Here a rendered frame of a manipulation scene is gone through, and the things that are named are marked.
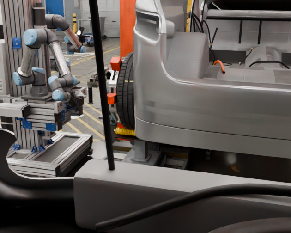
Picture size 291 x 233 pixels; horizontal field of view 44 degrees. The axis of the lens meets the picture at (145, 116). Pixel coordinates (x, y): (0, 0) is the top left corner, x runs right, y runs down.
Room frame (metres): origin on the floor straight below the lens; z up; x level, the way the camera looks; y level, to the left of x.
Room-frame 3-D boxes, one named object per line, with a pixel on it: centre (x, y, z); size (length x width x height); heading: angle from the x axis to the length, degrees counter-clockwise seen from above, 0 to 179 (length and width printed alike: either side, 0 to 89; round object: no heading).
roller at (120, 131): (2.95, 0.13, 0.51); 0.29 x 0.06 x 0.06; 75
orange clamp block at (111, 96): (2.79, 0.27, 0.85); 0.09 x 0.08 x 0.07; 165
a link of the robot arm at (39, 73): (3.02, 0.92, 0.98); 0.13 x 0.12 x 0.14; 137
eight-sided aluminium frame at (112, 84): (3.09, 0.20, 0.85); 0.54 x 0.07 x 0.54; 165
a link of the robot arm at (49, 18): (3.57, 0.91, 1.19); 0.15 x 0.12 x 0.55; 62
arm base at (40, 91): (3.02, 0.91, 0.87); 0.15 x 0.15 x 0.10
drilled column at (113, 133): (3.79, 0.34, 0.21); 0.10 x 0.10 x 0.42; 75
